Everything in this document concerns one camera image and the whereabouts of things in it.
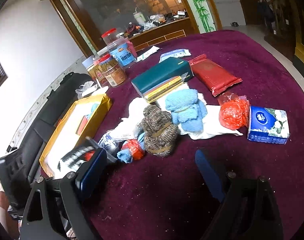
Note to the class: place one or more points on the black snack packet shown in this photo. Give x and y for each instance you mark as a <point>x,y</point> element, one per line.
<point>72,161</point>

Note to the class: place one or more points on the teal facial tissue box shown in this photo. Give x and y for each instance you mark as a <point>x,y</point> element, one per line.
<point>161,72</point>

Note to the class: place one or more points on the clear plastic bag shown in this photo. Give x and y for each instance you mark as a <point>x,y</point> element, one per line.
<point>85,89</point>

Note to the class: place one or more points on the brown speckled knitted cloth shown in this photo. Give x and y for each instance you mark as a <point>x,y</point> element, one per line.
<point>160,132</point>

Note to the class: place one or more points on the blue tissue pack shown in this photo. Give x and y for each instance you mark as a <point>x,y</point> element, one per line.
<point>268,125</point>

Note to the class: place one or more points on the red plastic bag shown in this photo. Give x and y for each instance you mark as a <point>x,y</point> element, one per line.
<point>234,110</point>

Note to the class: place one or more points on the wooden sideboard cabinet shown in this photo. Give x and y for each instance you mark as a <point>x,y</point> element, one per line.
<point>169,31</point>

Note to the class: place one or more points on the red lid snack jar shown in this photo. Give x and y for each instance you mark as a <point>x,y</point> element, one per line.
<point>93,68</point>

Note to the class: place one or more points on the white plastic bag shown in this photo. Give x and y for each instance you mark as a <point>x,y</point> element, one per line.
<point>130,127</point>

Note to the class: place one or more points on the blue white patterned bag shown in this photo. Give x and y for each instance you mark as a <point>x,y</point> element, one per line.
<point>108,143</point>

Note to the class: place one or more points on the white paper packet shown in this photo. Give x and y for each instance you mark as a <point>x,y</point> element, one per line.
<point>148,53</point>

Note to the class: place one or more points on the light blue knitted bundle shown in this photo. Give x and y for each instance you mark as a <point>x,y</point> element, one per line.
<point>186,109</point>

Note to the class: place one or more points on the yellow tray box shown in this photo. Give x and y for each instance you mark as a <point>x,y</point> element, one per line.
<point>81,120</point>

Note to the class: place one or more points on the red foil pouch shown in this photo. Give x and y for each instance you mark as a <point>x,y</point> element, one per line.
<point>215,77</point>

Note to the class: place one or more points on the blue white wipes packet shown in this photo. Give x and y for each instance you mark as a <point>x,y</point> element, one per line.
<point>178,53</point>

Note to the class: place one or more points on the blue label plastic jar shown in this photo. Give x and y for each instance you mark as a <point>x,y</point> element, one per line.
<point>122,52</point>

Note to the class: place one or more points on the small red bag bundle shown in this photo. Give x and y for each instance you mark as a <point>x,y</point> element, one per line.
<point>132,149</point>

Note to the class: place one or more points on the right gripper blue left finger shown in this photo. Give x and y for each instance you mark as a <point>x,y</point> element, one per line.
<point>90,174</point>

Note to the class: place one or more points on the brown label jar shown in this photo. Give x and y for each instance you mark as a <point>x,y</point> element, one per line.
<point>112,70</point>

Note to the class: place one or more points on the tall red lid jar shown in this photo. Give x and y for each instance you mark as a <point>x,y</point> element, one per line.
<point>109,36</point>

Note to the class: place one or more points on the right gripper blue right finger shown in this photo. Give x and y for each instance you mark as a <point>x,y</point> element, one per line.
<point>209,175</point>

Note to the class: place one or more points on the black leather sofa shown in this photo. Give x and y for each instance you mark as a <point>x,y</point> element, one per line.
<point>19,167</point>

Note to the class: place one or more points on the colored paper stack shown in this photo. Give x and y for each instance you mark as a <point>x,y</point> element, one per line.
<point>163,88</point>

